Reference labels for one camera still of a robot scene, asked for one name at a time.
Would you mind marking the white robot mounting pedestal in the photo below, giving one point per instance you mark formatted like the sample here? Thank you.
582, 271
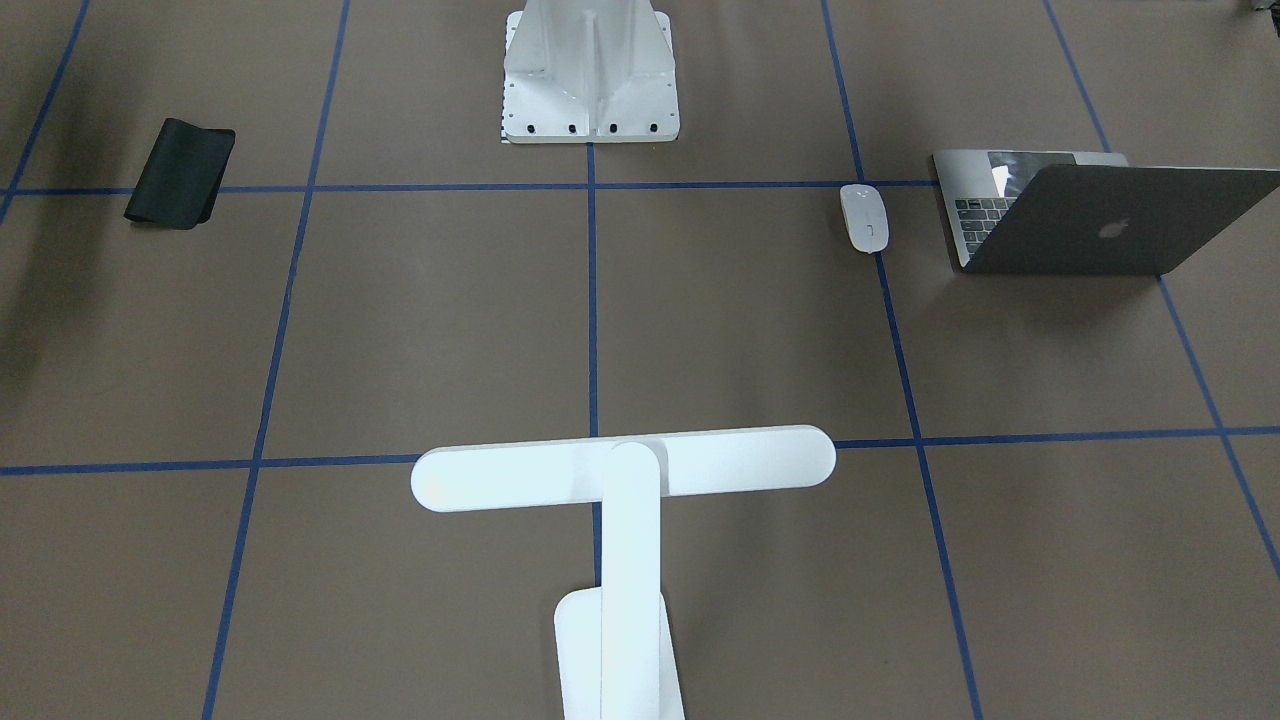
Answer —
589, 72

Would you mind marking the black folded mouse pad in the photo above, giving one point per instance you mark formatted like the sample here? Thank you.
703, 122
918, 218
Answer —
181, 179

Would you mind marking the white desk lamp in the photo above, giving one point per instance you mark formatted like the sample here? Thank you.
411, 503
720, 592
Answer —
615, 652

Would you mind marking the grey laptop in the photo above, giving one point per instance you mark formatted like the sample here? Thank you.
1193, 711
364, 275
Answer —
1086, 213

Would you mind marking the white computer mouse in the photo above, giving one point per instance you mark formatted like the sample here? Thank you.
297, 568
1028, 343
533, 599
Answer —
865, 217

